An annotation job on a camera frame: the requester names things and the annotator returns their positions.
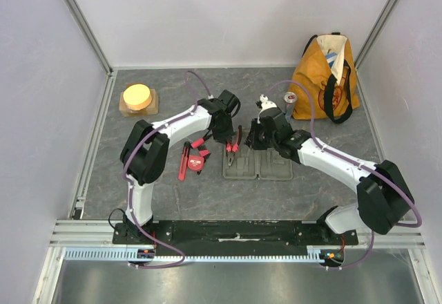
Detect grey cable duct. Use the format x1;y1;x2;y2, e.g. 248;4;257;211
64;247;327;262

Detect hex keys in pink holder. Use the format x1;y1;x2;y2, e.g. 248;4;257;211
191;132;212;161

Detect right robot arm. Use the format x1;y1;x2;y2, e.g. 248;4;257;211
245;107;414;245

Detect pink utility knife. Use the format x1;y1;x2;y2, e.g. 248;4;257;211
178;142;191;181

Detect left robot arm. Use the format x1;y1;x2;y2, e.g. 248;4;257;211
120;90;240;244

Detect yellow round sponge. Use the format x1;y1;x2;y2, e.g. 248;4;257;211
123;84;152;111

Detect grey plastic tool case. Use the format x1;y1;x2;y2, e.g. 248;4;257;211
222;146;293;181

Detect energy drink can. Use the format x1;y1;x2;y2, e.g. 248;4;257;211
283;92;297;122

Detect pink handled pliers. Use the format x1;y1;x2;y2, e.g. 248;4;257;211
226;125;242;167

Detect yellow tote bag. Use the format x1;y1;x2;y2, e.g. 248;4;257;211
288;32;360;124

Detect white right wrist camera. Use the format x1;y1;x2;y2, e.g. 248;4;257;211
256;95;277;113

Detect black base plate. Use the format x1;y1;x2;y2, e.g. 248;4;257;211
112;219;360;249

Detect pink tape measure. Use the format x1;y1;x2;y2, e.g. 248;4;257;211
187;155;205;174

